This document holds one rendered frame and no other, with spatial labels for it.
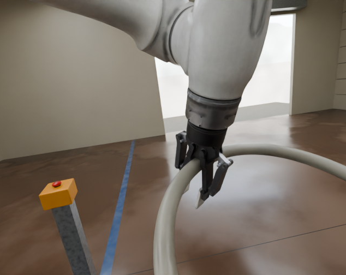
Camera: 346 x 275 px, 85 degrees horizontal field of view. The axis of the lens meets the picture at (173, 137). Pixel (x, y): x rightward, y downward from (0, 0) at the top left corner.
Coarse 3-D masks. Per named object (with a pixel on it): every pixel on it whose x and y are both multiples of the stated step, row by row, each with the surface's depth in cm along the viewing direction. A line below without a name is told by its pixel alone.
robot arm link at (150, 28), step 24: (48, 0) 21; (72, 0) 23; (96, 0) 26; (120, 0) 28; (144, 0) 30; (168, 0) 31; (120, 24) 31; (144, 24) 31; (168, 24) 31; (144, 48) 34; (168, 48) 33
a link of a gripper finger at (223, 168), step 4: (232, 160) 36; (224, 164) 34; (220, 168) 35; (224, 168) 35; (216, 172) 37; (220, 172) 36; (224, 172) 37; (216, 176) 37; (220, 176) 36; (224, 176) 38; (216, 180) 37; (220, 180) 38; (212, 184) 39; (216, 184) 38; (220, 184) 39; (212, 188) 39; (216, 188) 38; (212, 192) 40; (212, 196) 40
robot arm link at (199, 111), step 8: (192, 96) 30; (192, 104) 30; (200, 104) 29; (208, 104) 28; (216, 104) 28; (224, 104) 28; (232, 104) 29; (192, 112) 31; (200, 112) 30; (208, 112) 29; (216, 112) 29; (224, 112) 29; (232, 112) 30; (192, 120) 32; (200, 120) 31; (208, 120) 30; (216, 120) 30; (224, 120) 30; (232, 120) 32; (208, 128) 31; (216, 128) 31; (224, 128) 31
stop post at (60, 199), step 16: (48, 192) 83; (64, 192) 84; (48, 208) 84; (64, 208) 88; (64, 224) 90; (80, 224) 98; (64, 240) 91; (80, 240) 94; (80, 256) 95; (80, 272) 97
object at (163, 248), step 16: (240, 144) 46; (256, 144) 46; (272, 144) 47; (192, 160) 40; (304, 160) 45; (320, 160) 43; (176, 176) 36; (192, 176) 38; (336, 176) 43; (176, 192) 33; (160, 208) 31; (176, 208) 31; (160, 224) 28; (160, 240) 26; (160, 256) 24; (160, 272) 23; (176, 272) 24
